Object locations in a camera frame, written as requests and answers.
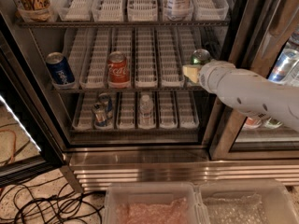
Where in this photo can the red Coca-Cola can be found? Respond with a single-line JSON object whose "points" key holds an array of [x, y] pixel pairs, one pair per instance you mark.
{"points": [[117, 67]]}

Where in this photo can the clear bin with pink wrap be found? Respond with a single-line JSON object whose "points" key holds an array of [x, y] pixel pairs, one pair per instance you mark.
{"points": [[154, 203]]}

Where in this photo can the clear bin with bubble wrap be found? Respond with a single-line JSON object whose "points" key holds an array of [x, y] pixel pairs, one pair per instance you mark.
{"points": [[248, 202]]}

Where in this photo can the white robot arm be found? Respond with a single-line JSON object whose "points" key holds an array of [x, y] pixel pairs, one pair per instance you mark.
{"points": [[247, 92]]}

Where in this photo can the silver blue can behind door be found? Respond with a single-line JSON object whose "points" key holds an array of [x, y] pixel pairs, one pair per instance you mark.
{"points": [[286, 61]]}

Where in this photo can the blue silver energy can front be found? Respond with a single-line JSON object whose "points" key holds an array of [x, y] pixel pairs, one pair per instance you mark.
{"points": [[100, 115]]}

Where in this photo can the bottom wire shelf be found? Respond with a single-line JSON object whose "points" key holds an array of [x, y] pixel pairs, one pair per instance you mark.
{"points": [[157, 130]]}

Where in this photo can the blue silver energy can rear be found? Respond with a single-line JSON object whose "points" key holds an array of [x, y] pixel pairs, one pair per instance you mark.
{"points": [[105, 98]]}

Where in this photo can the blue Pepsi can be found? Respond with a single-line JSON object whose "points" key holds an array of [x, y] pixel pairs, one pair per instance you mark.
{"points": [[59, 68]]}

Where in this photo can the green soda can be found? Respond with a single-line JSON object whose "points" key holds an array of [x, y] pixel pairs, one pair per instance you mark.
{"points": [[200, 56]]}

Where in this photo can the wire shelf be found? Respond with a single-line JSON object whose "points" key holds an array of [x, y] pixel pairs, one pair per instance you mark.
{"points": [[157, 130], [111, 24], [191, 88]]}

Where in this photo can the top wire shelf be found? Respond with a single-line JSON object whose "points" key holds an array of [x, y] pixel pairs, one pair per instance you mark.
{"points": [[111, 24]]}

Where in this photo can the blue silver energy can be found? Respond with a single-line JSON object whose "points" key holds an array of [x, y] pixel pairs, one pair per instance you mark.
{"points": [[105, 98], [100, 115]]}

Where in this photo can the stainless steel fridge body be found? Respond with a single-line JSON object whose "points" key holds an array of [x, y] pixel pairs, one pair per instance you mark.
{"points": [[155, 58]]}

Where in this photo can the clear plastic water bottle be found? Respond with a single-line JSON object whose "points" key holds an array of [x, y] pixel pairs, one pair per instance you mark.
{"points": [[146, 110]]}

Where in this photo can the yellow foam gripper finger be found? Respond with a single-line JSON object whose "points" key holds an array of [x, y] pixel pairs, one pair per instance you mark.
{"points": [[192, 72]]}

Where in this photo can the open fridge glass door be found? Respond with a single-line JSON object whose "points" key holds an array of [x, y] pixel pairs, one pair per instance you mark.
{"points": [[15, 97]]}

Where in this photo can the middle wire shelf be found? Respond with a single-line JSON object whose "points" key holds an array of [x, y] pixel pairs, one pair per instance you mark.
{"points": [[191, 88]]}

